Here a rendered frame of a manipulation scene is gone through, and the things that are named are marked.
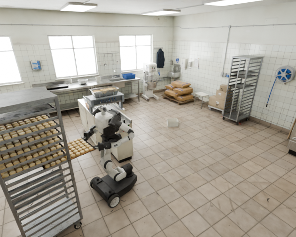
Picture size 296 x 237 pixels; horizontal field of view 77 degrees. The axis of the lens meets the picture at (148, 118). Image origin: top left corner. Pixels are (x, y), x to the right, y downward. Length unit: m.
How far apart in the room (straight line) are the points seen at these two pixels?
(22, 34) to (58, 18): 1.10
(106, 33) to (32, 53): 2.40
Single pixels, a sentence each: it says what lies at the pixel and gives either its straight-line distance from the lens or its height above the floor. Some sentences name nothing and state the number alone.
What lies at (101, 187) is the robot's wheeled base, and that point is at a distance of 3.18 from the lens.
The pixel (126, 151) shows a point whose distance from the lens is 3.81.
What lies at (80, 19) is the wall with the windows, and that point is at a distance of 6.93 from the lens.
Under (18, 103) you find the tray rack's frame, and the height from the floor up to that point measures 1.82.
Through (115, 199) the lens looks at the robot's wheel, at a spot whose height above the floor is 0.11.
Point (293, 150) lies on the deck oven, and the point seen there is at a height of 0.14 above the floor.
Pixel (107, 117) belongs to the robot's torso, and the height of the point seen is 1.37.
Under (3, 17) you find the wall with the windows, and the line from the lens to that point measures 6.74.
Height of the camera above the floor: 2.36
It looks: 24 degrees down
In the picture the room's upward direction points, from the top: straight up
